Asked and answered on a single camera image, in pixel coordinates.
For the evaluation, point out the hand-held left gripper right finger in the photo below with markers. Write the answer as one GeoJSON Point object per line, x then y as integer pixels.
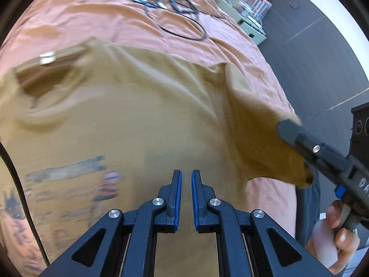
{"type": "Point", "coordinates": [195, 199]}

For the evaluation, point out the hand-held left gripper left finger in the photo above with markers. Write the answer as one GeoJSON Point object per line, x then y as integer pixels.
{"type": "Point", "coordinates": [178, 199]}

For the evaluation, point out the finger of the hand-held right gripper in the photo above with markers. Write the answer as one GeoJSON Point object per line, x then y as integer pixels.
{"type": "Point", "coordinates": [308, 144]}

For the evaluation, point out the tan printed t-shirt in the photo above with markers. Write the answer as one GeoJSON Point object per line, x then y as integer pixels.
{"type": "Point", "coordinates": [150, 115]}

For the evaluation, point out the person's right hand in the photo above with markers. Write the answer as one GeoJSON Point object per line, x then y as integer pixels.
{"type": "Point", "coordinates": [346, 241]}

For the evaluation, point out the dark grey cloth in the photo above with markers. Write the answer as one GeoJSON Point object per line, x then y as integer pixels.
{"type": "Point", "coordinates": [310, 207]}

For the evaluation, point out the pale green cabinet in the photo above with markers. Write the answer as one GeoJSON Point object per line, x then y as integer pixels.
{"type": "Point", "coordinates": [255, 33]}

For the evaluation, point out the striped bag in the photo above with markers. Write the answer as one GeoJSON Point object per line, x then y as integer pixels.
{"type": "Point", "coordinates": [261, 4]}

